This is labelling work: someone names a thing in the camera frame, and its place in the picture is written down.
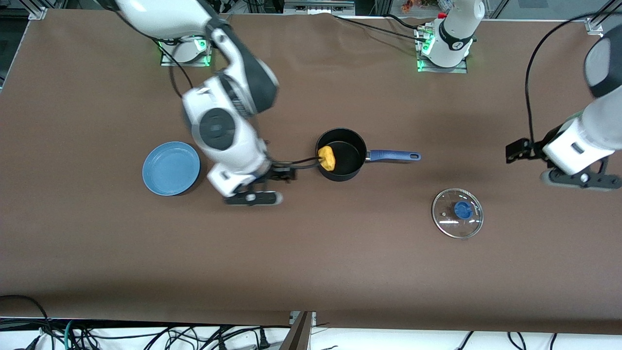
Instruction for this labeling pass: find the yellow potato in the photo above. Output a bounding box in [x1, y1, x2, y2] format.
[318, 146, 337, 172]

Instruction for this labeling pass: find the glass lid blue knob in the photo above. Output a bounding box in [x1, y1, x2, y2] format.
[432, 188, 484, 239]

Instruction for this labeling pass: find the metal base plate left arm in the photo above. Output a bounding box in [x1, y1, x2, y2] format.
[415, 25, 470, 74]

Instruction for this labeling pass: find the metal base plate right arm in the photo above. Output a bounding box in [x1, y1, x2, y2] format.
[160, 39, 212, 67]

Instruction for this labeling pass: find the blue round plate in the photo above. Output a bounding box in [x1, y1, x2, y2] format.
[142, 141, 201, 196]

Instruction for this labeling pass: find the brown table cover sheet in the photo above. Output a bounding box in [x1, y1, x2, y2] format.
[0, 9, 622, 336]

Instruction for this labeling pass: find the grey equipment box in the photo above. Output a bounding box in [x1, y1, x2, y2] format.
[284, 0, 356, 16]

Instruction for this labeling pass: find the colourful background clutter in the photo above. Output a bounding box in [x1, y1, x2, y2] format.
[400, 0, 453, 13]

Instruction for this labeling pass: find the black pot blue handle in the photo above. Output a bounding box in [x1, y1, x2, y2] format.
[315, 128, 422, 182]

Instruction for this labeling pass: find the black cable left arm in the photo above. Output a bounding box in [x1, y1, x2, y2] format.
[524, 12, 622, 144]

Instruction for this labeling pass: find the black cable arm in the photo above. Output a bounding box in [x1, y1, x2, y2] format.
[524, 12, 622, 144]
[168, 43, 195, 94]

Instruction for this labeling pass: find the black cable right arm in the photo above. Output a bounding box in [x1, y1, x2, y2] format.
[168, 43, 195, 94]

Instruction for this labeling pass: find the long black table cable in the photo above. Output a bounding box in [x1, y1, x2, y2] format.
[332, 15, 429, 43]

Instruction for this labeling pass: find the aluminium frame post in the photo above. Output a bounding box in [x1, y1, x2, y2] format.
[279, 311, 317, 350]

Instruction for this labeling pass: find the short black table cable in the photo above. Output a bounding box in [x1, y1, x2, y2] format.
[386, 14, 424, 31]

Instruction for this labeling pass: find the black looping floor cable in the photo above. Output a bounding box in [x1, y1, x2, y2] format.
[0, 295, 52, 341]

